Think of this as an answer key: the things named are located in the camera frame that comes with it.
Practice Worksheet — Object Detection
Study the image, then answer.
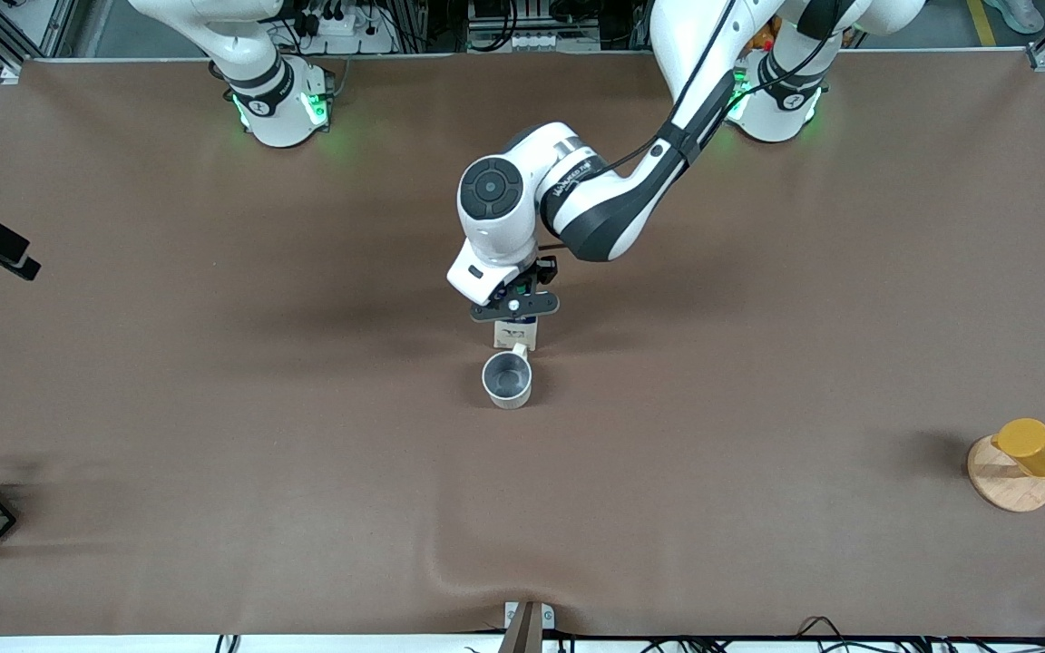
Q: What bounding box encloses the white power strip with plugs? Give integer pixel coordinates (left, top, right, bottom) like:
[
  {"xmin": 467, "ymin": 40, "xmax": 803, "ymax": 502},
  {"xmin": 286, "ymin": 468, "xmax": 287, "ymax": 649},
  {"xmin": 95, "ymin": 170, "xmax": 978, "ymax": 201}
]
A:
[{"xmin": 298, "ymin": 0, "xmax": 398, "ymax": 55}]

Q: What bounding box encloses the yellow plastic cup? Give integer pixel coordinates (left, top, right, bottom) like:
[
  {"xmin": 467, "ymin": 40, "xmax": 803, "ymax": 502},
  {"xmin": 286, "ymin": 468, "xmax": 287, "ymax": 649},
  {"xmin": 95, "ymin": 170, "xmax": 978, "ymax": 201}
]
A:
[{"xmin": 991, "ymin": 418, "xmax": 1045, "ymax": 479}]

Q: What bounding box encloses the blue white milk carton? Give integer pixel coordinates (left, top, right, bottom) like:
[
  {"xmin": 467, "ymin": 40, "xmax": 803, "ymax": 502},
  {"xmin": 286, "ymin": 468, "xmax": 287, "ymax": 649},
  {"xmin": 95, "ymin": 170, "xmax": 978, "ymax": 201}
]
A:
[{"xmin": 493, "ymin": 316, "xmax": 538, "ymax": 353}]

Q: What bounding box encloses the metal table clamp bracket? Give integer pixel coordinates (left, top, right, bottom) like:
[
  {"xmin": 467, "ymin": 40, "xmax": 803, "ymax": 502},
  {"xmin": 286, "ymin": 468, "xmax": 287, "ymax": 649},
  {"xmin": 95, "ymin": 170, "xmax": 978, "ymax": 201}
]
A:
[{"xmin": 498, "ymin": 600, "xmax": 556, "ymax": 653}]

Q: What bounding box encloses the brown table cover cloth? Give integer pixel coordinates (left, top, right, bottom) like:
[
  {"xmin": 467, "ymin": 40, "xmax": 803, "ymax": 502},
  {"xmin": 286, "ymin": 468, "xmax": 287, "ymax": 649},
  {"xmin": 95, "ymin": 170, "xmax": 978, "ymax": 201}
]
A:
[{"xmin": 0, "ymin": 50, "xmax": 1045, "ymax": 638}]

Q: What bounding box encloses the pale grey shoe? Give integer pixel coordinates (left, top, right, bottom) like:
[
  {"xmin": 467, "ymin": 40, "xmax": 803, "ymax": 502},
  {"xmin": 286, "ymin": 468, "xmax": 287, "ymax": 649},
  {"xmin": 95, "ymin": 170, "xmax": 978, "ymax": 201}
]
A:
[{"xmin": 983, "ymin": 0, "xmax": 1045, "ymax": 35}]

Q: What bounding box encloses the wooden mug stand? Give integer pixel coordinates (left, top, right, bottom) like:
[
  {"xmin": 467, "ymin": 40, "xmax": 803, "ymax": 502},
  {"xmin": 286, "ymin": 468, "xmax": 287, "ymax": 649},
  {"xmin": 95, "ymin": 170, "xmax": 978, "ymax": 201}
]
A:
[{"xmin": 967, "ymin": 434, "xmax": 1045, "ymax": 513}]

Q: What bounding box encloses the beige ceramic mug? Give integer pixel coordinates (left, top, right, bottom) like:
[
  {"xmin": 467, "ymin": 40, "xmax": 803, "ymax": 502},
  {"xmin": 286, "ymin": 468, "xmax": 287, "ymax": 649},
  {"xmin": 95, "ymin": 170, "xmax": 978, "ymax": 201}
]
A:
[{"xmin": 482, "ymin": 343, "xmax": 533, "ymax": 410}]

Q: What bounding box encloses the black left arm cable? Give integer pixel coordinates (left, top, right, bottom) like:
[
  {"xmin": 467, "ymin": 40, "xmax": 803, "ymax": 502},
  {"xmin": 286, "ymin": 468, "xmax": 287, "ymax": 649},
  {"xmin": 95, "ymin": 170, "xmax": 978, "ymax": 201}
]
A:
[{"xmin": 536, "ymin": 0, "xmax": 850, "ymax": 251}]

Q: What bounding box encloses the small white socket strip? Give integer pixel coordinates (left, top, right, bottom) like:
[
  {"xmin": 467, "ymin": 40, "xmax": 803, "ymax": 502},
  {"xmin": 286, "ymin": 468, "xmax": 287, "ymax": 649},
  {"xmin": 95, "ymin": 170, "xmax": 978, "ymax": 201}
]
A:
[{"xmin": 506, "ymin": 31, "xmax": 580, "ymax": 53}]

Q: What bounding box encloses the black cable bundle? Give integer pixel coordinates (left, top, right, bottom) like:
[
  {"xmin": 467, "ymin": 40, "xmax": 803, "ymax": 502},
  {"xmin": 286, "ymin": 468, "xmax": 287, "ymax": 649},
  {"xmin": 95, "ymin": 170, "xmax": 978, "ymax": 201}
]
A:
[{"xmin": 464, "ymin": 617, "xmax": 1045, "ymax": 653}]

